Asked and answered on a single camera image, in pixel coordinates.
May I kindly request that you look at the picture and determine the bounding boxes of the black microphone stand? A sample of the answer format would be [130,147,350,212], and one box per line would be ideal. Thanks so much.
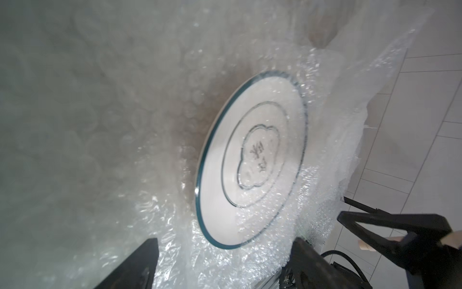
[344,197,379,214]

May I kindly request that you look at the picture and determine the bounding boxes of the beige foam microphone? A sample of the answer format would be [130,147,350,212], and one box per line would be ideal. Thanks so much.
[358,230,462,252]

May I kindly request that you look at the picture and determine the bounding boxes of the bubble wrap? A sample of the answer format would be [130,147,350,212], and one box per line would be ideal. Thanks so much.
[1,1,432,289]

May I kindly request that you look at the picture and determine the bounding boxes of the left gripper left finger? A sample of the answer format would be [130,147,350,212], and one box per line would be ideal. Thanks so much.
[95,238,159,289]

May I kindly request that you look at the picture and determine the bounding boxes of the white plate concentric rings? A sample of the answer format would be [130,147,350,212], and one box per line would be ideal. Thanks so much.
[194,70,309,250]

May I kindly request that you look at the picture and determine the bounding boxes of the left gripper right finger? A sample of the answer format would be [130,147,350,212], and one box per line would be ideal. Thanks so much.
[290,237,361,289]

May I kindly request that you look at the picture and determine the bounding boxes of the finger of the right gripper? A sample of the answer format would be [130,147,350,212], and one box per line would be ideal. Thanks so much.
[337,211,462,275]

